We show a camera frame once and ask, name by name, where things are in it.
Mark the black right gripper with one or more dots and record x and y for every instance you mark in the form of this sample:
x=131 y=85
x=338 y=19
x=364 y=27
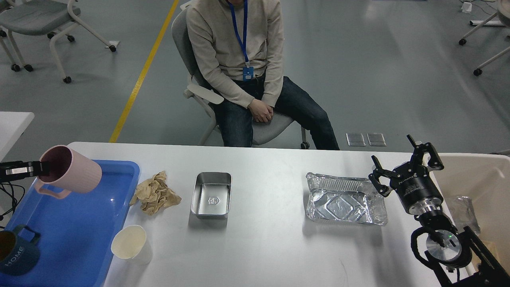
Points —
x=416 y=187

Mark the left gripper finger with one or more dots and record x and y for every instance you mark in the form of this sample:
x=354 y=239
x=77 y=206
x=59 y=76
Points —
x=19 y=173
x=19 y=164

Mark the pink ribbed mug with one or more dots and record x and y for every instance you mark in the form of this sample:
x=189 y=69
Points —
x=69 y=171

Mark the stainless steel rectangular container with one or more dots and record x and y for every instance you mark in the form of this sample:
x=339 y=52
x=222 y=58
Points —
x=212 y=195

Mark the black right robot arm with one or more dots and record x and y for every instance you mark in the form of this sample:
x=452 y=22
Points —
x=458 y=259

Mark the white side table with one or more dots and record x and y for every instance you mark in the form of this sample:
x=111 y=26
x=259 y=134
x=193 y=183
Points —
x=12 y=126

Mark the right metal floor plate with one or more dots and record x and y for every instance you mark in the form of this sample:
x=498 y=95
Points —
x=376 y=139

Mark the metal floor plate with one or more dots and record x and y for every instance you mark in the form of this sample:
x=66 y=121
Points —
x=376 y=139
x=355 y=139

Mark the aluminium foil tray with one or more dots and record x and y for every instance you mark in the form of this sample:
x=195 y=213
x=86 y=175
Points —
x=344 y=200

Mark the left metal floor plate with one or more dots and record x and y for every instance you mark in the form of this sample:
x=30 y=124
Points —
x=355 y=139

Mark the beige plastic bin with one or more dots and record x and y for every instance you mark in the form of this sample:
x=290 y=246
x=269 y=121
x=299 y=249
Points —
x=484 y=178

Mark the clear plastic bag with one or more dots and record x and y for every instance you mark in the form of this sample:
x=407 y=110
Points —
x=462 y=210

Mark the dark blue HOME mug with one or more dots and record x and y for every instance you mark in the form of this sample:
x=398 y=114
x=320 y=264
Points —
x=18 y=255

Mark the blue plastic tray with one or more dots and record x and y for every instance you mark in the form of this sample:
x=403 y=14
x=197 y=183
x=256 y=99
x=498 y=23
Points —
x=77 y=231

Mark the white paper cup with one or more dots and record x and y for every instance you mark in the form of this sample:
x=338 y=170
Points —
x=132 y=244

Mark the crumpled brown paper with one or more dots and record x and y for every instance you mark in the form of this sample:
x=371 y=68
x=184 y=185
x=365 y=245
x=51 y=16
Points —
x=154 y=195

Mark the grey chair top left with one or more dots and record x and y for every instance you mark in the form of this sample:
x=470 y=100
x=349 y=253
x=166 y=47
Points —
x=41 y=17

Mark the grey office chair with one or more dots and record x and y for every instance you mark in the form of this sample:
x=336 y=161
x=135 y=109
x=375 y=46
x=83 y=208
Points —
x=201 y=91

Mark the chair legs top right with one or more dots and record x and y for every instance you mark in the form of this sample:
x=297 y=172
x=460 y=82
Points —
x=503 y=13

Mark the seated person beige sweater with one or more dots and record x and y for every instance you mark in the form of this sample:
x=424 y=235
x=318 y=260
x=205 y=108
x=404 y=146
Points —
x=221 y=61

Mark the blue lanyard badge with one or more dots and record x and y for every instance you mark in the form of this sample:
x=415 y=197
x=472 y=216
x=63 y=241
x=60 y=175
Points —
x=248 y=70

